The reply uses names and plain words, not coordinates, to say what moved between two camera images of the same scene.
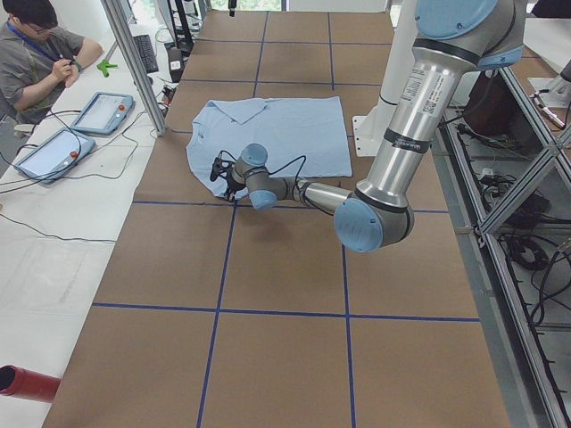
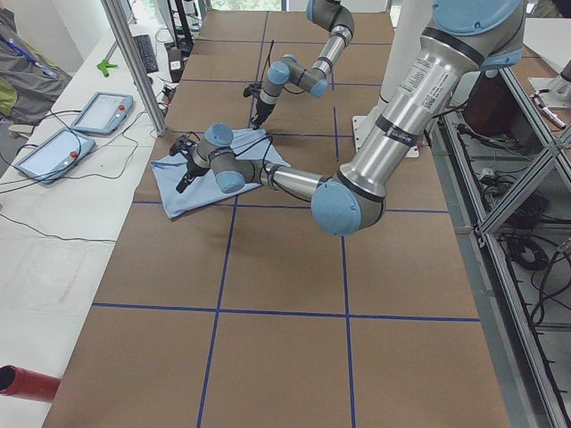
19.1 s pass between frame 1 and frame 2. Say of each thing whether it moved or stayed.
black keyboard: stayed
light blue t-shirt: moved
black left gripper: moved
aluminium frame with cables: stayed
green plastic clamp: stayed
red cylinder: stayed
